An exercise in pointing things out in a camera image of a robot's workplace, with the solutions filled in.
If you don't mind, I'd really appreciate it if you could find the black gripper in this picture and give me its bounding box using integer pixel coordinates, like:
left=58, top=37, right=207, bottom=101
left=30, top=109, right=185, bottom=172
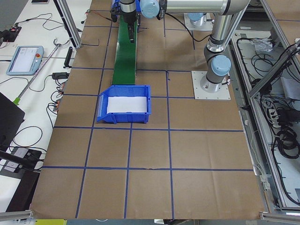
left=121, top=10, right=136, bottom=43

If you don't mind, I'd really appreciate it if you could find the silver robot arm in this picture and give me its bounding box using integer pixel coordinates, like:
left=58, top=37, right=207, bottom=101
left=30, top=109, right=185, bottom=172
left=187, top=13, right=206, bottom=26
left=117, top=0, right=249, bottom=93

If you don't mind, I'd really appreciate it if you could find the blue right plastic bin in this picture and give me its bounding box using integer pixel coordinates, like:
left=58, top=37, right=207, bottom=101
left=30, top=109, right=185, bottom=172
left=112, top=0, right=141, bottom=13

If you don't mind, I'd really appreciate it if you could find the blue plastic bin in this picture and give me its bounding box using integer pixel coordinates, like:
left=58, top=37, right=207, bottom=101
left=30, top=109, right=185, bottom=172
left=112, top=0, right=141, bottom=13
left=97, top=85, right=151, bottom=124

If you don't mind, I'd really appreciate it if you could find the green conveyor belt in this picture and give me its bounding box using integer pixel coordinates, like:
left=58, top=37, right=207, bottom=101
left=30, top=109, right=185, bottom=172
left=112, top=16, right=137, bottom=85

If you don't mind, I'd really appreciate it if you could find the blue left plastic bin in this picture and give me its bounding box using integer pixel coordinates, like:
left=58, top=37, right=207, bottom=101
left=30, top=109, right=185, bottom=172
left=97, top=85, right=151, bottom=124

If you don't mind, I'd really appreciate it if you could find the black power adapter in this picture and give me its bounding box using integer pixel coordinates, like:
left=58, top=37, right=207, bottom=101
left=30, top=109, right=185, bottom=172
left=52, top=72, right=69, bottom=80

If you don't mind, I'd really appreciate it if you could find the teach pendant tablet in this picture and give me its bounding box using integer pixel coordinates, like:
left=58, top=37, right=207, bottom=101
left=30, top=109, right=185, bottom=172
left=6, top=45, right=44, bottom=75

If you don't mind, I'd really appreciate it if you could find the metal reacher tool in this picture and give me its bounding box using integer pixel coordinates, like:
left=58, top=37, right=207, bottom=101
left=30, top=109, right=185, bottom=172
left=13, top=39, right=70, bottom=105

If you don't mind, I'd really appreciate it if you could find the black laptop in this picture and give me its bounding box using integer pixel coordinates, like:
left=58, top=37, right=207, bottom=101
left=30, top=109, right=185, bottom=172
left=0, top=93, right=25, bottom=151

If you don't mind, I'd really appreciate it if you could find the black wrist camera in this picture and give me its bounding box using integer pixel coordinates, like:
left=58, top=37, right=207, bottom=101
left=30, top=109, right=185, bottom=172
left=110, top=7, right=120, bottom=23

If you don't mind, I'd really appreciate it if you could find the aluminium frame post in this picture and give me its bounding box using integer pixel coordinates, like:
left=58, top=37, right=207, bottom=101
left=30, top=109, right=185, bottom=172
left=53, top=0, right=82, bottom=49

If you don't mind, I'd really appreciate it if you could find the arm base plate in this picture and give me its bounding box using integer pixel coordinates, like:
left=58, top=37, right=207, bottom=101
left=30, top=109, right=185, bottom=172
left=184, top=13, right=213, bottom=31
left=191, top=71, right=231, bottom=100

